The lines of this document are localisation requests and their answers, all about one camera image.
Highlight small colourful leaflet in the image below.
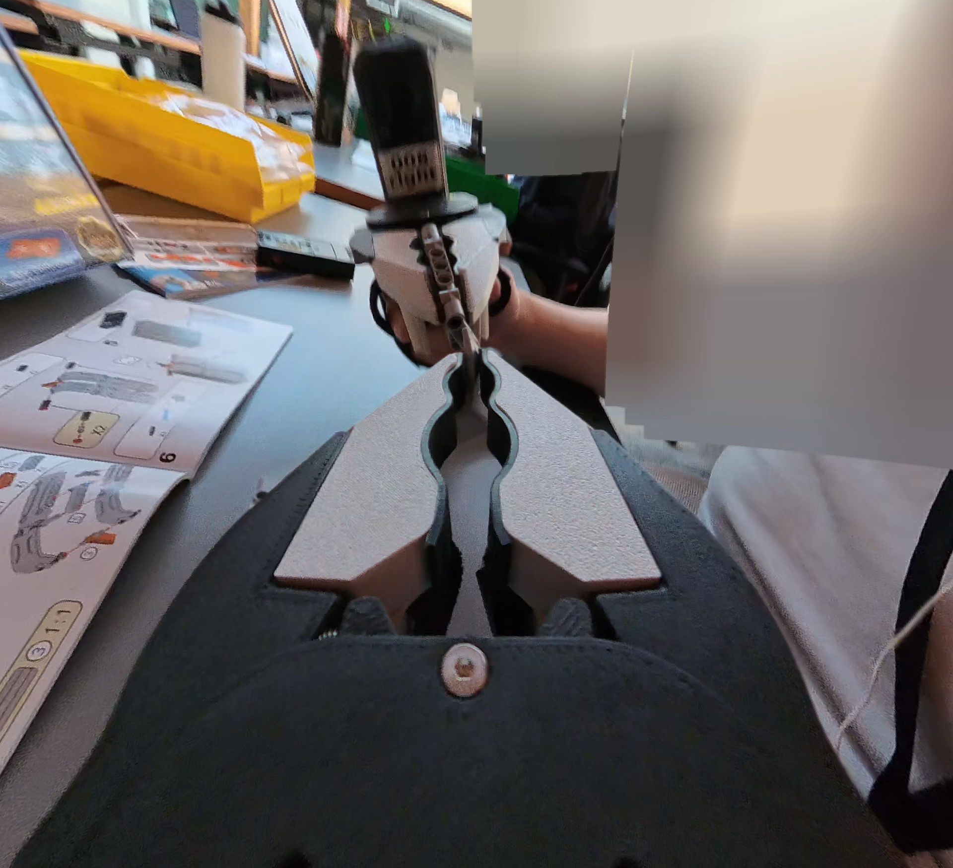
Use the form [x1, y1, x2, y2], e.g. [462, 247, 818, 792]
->
[115, 216, 299, 299]

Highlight yellow storage bin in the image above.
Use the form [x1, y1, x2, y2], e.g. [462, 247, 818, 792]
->
[18, 49, 317, 225]

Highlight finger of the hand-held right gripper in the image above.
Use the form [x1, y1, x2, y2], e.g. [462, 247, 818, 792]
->
[445, 209, 511, 342]
[368, 228, 457, 364]

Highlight white instruction booklet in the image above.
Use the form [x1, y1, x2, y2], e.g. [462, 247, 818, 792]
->
[0, 289, 293, 772]

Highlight black office chair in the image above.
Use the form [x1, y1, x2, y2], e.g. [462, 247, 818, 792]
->
[514, 172, 619, 307]

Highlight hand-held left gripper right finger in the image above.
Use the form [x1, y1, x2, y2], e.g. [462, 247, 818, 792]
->
[480, 350, 664, 634]

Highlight person's torso in light shirt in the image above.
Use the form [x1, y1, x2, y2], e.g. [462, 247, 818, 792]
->
[700, 444, 953, 854]

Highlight grey desk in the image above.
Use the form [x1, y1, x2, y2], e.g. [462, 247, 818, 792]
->
[0, 138, 619, 839]

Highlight thin white cord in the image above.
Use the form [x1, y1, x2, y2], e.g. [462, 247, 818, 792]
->
[834, 600, 953, 750]

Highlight black battery box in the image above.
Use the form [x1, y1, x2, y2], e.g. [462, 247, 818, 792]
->
[257, 230, 357, 281]

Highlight grey toy beam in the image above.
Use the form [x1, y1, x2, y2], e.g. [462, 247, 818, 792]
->
[420, 222, 481, 355]

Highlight printed sheet on stand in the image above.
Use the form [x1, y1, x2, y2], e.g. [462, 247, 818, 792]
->
[219, 0, 321, 102]

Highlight clear plastic bags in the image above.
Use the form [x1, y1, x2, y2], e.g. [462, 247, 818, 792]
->
[160, 90, 314, 184]

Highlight black lanyard strap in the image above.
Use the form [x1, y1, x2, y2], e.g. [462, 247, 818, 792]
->
[867, 469, 953, 854]

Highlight green storage bin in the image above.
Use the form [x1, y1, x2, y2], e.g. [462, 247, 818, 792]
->
[447, 153, 520, 214]

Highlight white bottle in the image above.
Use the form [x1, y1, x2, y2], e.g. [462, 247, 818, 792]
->
[201, 4, 247, 111]

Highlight blue toy robot box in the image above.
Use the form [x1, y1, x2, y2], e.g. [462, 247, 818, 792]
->
[0, 27, 135, 299]

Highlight person's right hand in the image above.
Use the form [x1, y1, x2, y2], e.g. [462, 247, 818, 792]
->
[387, 283, 545, 369]

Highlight black carton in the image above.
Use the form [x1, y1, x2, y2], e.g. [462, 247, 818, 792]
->
[314, 34, 351, 145]

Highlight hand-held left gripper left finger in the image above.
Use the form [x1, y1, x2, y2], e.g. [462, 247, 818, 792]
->
[274, 353, 459, 634]

